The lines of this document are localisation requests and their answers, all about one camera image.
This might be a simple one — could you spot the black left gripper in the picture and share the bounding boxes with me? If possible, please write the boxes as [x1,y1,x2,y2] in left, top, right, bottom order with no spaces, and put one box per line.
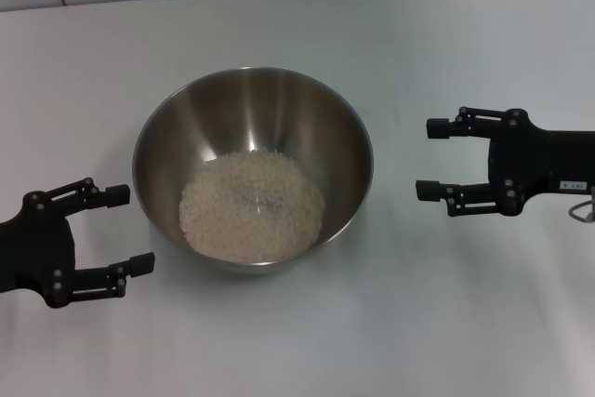
[0,176,157,311]

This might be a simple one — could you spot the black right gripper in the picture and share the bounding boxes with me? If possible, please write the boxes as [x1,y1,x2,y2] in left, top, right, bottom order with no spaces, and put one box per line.
[415,106,595,218]

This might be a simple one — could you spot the stainless steel mixing bowl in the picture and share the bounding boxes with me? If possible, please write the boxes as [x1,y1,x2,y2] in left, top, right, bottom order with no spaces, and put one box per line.
[132,65,376,277]

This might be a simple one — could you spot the right gripper cable connector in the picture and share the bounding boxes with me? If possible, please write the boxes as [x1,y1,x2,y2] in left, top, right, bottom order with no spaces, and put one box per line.
[569,196,595,224]

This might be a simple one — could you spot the white rice grains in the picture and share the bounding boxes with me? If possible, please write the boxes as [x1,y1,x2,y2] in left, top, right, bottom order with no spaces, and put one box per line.
[178,149,326,264]

